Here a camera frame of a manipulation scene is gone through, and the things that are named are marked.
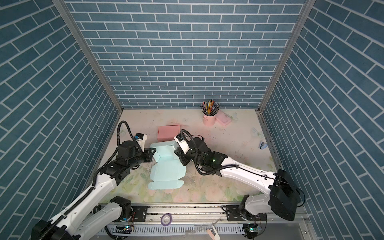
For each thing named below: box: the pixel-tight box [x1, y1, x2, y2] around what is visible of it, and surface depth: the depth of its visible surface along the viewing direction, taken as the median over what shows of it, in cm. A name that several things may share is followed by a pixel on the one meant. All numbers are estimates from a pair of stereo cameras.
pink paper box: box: [157, 125, 180, 142], surface depth 105 cm
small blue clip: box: [258, 140, 268, 150], surface depth 101 cm
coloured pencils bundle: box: [200, 99, 220, 116], surface depth 107 cm
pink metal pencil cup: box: [202, 114, 216, 127], surface depth 107 cm
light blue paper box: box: [148, 140, 187, 190], surface depth 78 cm
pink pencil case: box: [215, 110, 232, 125], surface depth 114 cm
